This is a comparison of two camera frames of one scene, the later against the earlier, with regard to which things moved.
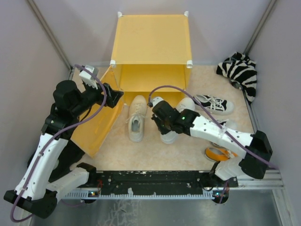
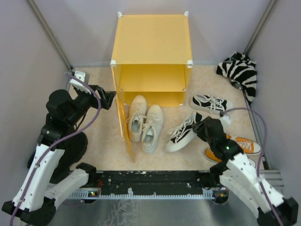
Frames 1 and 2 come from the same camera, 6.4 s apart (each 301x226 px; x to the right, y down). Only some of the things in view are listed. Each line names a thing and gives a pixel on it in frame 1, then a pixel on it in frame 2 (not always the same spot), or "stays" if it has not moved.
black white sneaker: x=228 y=125 → x=183 y=133
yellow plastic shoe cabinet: x=151 y=51 stays
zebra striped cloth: x=241 y=70 stays
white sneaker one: x=186 y=103 → x=152 y=129
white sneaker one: x=138 y=111 stays
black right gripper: x=156 y=119 → x=199 y=127
